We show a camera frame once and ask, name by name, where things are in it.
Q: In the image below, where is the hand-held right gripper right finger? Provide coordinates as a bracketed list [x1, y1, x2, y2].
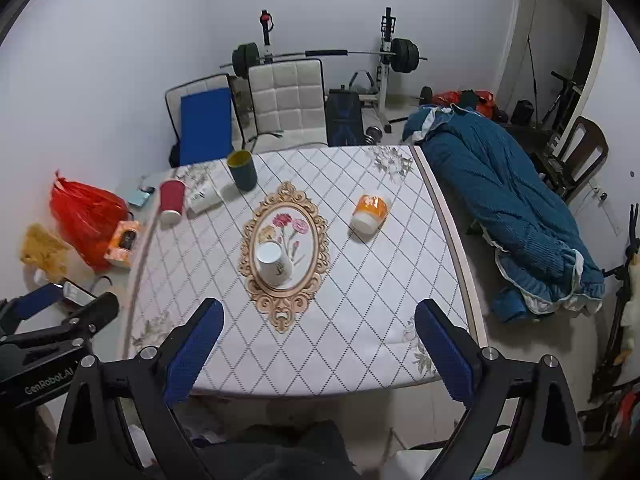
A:
[414, 298, 586, 480]

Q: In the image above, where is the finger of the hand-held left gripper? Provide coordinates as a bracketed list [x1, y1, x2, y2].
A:
[0, 292, 120, 357]
[0, 283, 65, 334]

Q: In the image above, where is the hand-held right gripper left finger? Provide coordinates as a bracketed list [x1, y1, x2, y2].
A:
[54, 298, 225, 480]

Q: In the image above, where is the white printed cup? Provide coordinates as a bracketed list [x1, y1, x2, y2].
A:
[254, 241, 296, 288]

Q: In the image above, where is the red paper cup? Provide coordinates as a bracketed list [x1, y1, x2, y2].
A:
[159, 179, 187, 226]

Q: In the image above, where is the white floral cup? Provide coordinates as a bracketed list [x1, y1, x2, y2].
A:
[186, 182, 224, 215]

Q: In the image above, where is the orange and white cup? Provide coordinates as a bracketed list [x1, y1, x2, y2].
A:
[348, 193, 392, 235]

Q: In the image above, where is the dark green cup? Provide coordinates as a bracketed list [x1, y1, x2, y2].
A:
[226, 150, 259, 192]

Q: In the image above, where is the yellow cloth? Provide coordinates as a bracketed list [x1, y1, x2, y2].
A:
[20, 224, 71, 281]

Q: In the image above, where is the orange tissue box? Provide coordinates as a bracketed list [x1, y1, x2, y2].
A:
[103, 220, 143, 268]

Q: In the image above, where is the red plastic bag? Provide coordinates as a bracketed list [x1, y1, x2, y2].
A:
[49, 171, 135, 271]

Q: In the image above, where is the white diamond-pattern tablecloth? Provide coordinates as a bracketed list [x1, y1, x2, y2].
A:
[122, 145, 488, 398]

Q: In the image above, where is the small blue box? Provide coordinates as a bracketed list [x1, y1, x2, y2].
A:
[127, 187, 156, 209]

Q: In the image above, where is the dark cloth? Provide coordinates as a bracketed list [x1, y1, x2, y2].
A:
[200, 420, 361, 480]

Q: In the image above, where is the ornate oval floral placemat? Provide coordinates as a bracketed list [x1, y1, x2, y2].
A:
[237, 181, 332, 332]

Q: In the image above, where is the blue quilt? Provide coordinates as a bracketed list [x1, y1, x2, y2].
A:
[402, 104, 606, 323]

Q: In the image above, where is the yellow plush toy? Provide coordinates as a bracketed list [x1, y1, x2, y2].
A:
[619, 254, 640, 367]

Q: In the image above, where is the white padded chair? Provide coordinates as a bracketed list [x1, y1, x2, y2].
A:
[247, 58, 329, 153]
[165, 74, 246, 168]

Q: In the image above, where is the blue cushion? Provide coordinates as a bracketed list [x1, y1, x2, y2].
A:
[180, 88, 235, 166]

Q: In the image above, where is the dark wooden chair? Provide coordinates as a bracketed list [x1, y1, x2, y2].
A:
[547, 116, 610, 202]

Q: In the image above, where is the white barbell rack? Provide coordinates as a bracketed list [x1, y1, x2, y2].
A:
[257, 7, 401, 133]

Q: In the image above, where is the barbell with black plates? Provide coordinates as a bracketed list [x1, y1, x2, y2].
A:
[220, 37, 428, 78]

